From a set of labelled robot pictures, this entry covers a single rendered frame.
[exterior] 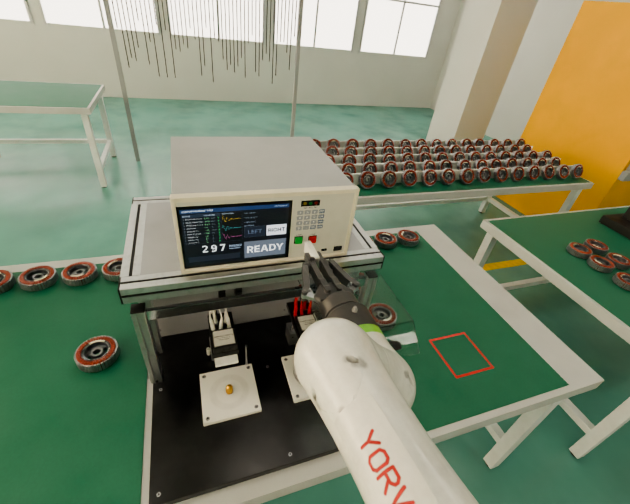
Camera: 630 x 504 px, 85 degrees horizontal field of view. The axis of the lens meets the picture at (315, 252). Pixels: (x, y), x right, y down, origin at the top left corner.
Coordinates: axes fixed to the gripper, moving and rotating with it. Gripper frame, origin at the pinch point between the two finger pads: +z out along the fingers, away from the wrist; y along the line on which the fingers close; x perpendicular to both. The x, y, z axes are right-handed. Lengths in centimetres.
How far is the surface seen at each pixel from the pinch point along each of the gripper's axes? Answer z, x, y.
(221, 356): 0.9, -32.3, -21.8
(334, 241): 9.5, -4.1, 10.1
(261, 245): 9.4, -3.0, -9.8
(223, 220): 9.3, 5.1, -18.6
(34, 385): 14, -46, -71
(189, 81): 637, -89, -10
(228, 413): -9.8, -42.5, -21.6
